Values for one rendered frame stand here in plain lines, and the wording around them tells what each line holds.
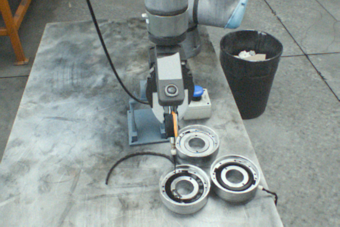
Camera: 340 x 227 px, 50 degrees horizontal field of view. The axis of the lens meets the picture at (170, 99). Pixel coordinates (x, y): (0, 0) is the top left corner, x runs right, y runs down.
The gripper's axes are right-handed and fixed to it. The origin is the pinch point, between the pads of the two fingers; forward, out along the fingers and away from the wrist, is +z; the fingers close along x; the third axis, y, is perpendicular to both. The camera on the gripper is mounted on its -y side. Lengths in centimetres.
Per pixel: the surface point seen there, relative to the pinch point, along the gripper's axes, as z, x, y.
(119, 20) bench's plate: 13, 10, 74
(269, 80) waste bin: 66, -65, 96
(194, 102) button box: 8.7, -8.1, 15.0
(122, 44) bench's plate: 13, 10, 55
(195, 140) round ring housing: 11.2, -6.3, 4.1
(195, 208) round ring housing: 10.6, -2.8, -15.0
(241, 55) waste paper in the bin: 62, -55, 116
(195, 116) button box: 12.3, -8.1, 13.6
